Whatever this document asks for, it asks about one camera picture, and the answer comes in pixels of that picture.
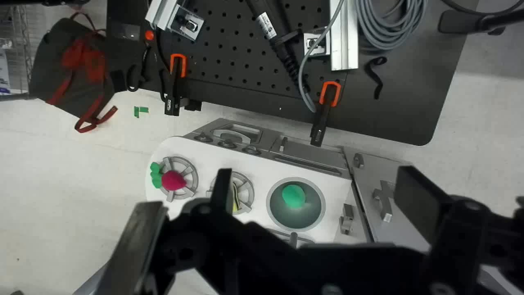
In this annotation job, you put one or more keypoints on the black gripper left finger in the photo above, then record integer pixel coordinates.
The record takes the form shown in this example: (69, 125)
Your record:
(128, 271)

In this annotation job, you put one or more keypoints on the grey toy faucet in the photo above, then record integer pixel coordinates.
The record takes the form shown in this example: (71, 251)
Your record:
(382, 199)

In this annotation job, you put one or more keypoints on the aluminium extrusion rail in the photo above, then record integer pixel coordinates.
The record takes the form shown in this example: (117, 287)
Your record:
(344, 35)

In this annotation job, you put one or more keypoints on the yellow plush toy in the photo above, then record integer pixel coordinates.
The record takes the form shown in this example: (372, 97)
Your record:
(236, 205)

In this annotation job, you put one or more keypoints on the black red backpack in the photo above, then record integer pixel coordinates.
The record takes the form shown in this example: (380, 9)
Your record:
(71, 71)

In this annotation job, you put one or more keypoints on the white toy kitchen counter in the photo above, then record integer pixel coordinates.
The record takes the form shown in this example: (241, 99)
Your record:
(258, 160)

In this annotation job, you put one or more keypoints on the round grey sink basin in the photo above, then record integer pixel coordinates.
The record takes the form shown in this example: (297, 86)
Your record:
(303, 219)

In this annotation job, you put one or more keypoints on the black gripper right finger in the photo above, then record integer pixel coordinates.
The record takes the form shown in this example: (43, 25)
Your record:
(421, 202)

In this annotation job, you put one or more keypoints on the grey toy stove knob piece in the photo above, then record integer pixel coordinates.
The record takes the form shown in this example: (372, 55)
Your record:
(346, 219)

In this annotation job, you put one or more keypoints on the pink and green radish plushy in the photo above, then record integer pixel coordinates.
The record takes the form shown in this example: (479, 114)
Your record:
(169, 181)

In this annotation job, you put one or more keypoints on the orange black clamp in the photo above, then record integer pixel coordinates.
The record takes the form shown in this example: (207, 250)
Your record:
(330, 97)
(176, 78)

